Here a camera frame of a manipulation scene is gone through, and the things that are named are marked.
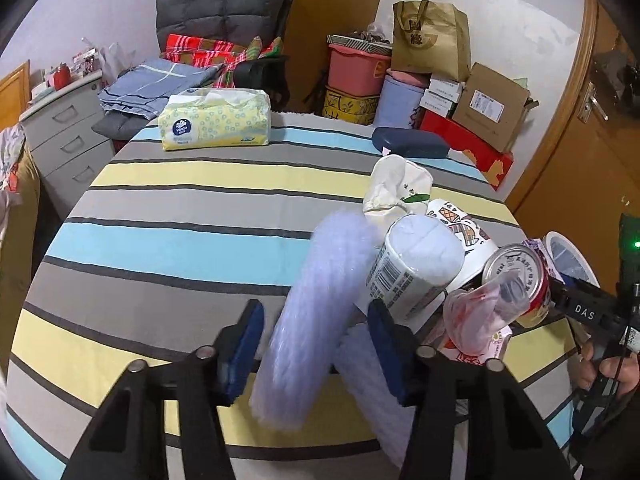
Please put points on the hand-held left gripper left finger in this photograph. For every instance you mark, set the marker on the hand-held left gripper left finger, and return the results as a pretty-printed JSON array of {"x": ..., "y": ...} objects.
[{"x": 246, "y": 345}]

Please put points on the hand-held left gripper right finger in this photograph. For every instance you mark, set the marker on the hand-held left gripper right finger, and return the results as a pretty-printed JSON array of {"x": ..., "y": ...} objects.
[{"x": 390, "y": 355}]

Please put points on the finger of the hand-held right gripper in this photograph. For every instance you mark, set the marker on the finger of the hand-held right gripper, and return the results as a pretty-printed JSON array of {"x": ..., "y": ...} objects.
[{"x": 582, "y": 305}]

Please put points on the white trash bin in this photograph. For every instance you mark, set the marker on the white trash bin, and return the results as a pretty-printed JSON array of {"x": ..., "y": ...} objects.
[{"x": 570, "y": 260}]

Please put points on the bubble wrap roll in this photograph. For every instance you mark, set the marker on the bubble wrap roll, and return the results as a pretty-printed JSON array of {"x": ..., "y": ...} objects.
[
  {"x": 371, "y": 412},
  {"x": 310, "y": 320}
]

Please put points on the red metal can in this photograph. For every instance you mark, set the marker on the red metal can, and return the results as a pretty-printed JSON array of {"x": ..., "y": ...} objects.
[{"x": 515, "y": 262}]

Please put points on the person's right hand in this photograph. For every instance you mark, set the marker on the person's right hand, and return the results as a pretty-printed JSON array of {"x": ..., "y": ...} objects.
[{"x": 622, "y": 371}]

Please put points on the pink printed wrapper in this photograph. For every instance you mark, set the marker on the pink printed wrapper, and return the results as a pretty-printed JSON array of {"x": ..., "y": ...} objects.
[{"x": 539, "y": 247}]

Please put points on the clear plastic bag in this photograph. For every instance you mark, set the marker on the clear plastic bag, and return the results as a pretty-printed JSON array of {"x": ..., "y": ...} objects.
[{"x": 470, "y": 320}]

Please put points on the red white printed wrapper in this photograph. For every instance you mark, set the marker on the red white printed wrapper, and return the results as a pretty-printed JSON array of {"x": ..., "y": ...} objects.
[{"x": 492, "y": 347}]

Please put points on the wooden door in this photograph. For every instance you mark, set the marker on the wooden door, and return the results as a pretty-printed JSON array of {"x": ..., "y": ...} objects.
[{"x": 565, "y": 180}]

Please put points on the striped table cover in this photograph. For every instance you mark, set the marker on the striped table cover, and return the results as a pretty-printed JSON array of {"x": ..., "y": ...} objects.
[{"x": 175, "y": 240}]

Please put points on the patterned paper cup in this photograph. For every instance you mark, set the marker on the patterned paper cup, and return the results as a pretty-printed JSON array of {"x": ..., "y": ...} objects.
[{"x": 467, "y": 240}]

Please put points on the crumpled white paper bag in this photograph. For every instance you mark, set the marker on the crumpled white paper bag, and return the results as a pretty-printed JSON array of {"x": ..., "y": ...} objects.
[{"x": 395, "y": 180}]

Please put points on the red gift box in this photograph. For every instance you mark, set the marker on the red gift box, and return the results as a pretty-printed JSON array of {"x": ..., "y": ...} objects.
[{"x": 470, "y": 152}]

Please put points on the cardboard box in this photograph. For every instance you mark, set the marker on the cardboard box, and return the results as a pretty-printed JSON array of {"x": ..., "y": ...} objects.
[{"x": 492, "y": 105}]

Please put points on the navy glasses case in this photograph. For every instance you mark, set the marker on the navy glasses case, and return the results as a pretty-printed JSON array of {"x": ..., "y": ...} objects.
[{"x": 410, "y": 142}]

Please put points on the yellow tissue pack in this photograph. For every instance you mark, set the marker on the yellow tissue pack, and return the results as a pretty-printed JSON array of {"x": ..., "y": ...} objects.
[{"x": 215, "y": 120}]

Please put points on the small white box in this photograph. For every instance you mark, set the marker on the small white box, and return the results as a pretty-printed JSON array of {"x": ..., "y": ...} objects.
[
  {"x": 439, "y": 109},
  {"x": 447, "y": 82},
  {"x": 444, "y": 96}
]

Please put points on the lavender storage bin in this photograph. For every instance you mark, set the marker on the lavender storage bin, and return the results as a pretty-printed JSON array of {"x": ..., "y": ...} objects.
[{"x": 400, "y": 105}]

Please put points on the dark grey folded cloth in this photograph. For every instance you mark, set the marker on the dark grey folded cloth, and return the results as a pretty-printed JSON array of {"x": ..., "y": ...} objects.
[{"x": 120, "y": 127}]

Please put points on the yellow patterned box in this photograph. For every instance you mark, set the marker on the yellow patterned box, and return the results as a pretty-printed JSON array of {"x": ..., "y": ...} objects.
[{"x": 350, "y": 105}]

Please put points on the black chair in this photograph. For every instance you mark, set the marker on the black chair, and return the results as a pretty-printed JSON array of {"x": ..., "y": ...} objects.
[{"x": 256, "y": 75}]

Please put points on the folded blue sheet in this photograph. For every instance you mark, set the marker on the folded blue sheet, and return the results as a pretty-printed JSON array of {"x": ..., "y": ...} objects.
[{"x": 150, "y": 85}]

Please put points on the grey drawer cabinet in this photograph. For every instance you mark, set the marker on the grey drawer cabinet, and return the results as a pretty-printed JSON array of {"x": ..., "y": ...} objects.
[{"x": 65, "y": 130}]

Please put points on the pink plastic tub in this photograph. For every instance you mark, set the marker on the pink plastic tub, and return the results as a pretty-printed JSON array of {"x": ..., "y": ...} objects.
[{"x": 355, "y": 72}]

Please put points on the red plaid cloth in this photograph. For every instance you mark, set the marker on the red plaid cloth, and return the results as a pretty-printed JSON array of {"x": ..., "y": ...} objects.
[{"x": 200, "y": 52}]

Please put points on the floral cloth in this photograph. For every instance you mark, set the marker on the floral cloth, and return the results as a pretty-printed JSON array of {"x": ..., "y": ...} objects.
[{"x": 10, "y": 160}]

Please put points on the brown paper bag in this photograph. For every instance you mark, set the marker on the brown paper bag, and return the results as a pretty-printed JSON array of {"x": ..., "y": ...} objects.
[{"x": 430, "y": 40}]

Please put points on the red jar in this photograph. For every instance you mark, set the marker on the red jar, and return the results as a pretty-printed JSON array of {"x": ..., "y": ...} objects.
[{"x": 61, "y": 76}]

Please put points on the grey padded cushion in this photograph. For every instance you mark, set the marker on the grey padded cushion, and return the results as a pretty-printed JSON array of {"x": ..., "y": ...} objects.
[{"x": 215, "y": 10}]

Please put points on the wooden wardrobe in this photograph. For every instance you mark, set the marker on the wooden wardrobe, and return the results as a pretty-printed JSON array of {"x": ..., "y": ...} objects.
[{"x": 330, "y": 0}]

